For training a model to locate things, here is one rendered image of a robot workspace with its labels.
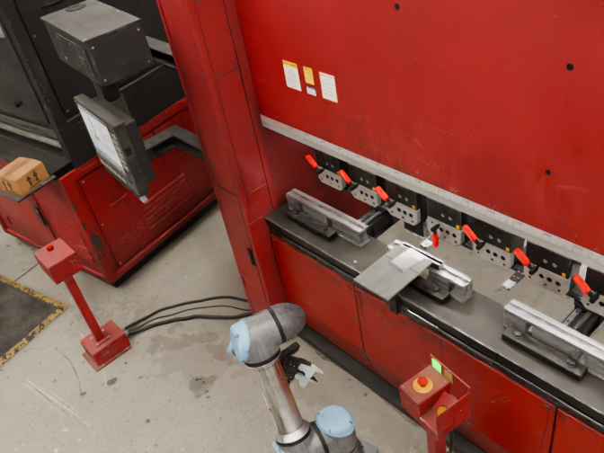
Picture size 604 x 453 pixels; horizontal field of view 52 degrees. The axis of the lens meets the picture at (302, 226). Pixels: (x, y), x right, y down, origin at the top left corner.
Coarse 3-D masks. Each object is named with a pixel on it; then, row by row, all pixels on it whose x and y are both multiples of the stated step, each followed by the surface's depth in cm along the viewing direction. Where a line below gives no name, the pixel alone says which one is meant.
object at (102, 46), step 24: (96, 0) 272; (48, 24) 264; (72, 24) 251; (96, 24) 246; (120, 24) 241; (72, 48) 250; (96, 48) 237; (120, 48) 242; (144, 48) 248; (96, 72) 242; (120, 72) 246; (120, 96) 294
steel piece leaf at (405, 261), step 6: (396, 258) 251; (402, 258) 251; (408, 258) 250; (414, 258) 250; (390, 264) 249; (396, 264) 249; (402, 264) 248; (408, 264) 247; (414, 264) 247; (402, 270) 243
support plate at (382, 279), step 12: (396, 252) 255; (372, 264) 251; (384, 264) 250; (420, 264) 247; (360, 276) 247; (372, 276) 246; (384, 276) 245; (396, 276) 244; (408, 276) 243; (372, 288) 241; (384, 288) 240; (396, 288) 239
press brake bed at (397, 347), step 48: (288, 240) 303; (288, 288) 334; (336, 288) 291; (336, 336) 323; (384, 336) 281; (432, 336) 250; (384, 384) 320; (480, 384) 242; (528, 384) 219; (480, 432) 262; (528, 432) 235; (576, 432) 213
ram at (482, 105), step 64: (256, 0) 239; (320, 0) 212; (384, 0) 190; (448, 0) 173; (512, 0) 158; (576, 0) 146; (256, 64) 262; (320, 64) 230; (384, 64) 205; (448, 64) 185; (512, 64) 168; (576, 64) 154; (320, 128) 252; (384, 128) 222; (448, 128) 198; (512, 128) 179; (576, 128) 164; (512, 192) 192; (576, 192) 174; (576, 256) 186
